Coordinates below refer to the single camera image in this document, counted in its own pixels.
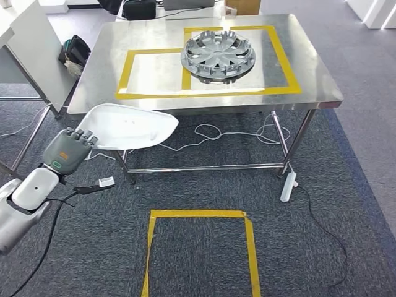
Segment white glossy panel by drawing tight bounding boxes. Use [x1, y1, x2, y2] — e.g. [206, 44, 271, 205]
[345, 0, 396, 30]

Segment silver wheel hubcap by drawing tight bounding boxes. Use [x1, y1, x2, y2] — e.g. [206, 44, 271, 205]
[180, 29, 257, 85]

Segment grey laptop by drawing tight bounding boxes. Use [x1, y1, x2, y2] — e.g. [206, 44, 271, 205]
[162, 0, 216, 12]

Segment clear plastic holder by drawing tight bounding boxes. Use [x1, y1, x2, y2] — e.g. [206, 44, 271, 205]
[220, 6, 238, 20]

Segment stainless steel workbench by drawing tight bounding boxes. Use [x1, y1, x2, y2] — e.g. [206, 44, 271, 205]
[67, 13, 345, 186]

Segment cardboard box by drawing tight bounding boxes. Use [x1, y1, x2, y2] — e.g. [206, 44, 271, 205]
[225, 0, 262, 16]

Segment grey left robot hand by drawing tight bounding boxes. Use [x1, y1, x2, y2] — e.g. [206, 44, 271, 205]
[42, 127, 99, 176]

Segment black backpack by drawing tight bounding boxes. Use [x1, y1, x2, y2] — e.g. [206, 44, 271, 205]
[58, 34, 92, 79]

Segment black floor cable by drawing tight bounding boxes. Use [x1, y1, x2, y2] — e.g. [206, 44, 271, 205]
[296, 185, 348, 290]

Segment white panel desk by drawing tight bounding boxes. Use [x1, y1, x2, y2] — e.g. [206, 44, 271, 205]
[0, 0, 78, 178]

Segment black equipment bag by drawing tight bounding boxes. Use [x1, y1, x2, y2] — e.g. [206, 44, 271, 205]
[121, 0, 158, 21]

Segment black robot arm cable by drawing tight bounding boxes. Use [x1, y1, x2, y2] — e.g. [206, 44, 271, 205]
[8, 191, 78, 297]

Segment yellow double-rectangle tape marking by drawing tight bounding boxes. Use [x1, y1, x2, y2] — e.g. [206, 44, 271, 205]
[115, 25, 302, 101]

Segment white floor cable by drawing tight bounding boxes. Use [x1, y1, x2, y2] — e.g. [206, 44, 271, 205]
[0, 104, 68, 138]
[156, 114, 292, 153]

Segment white power strip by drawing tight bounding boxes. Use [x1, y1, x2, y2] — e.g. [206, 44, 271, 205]
[280, 171, 299, 204]

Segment white curved plastic part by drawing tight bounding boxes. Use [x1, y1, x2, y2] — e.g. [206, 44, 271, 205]
[76, 103, 180, 151]

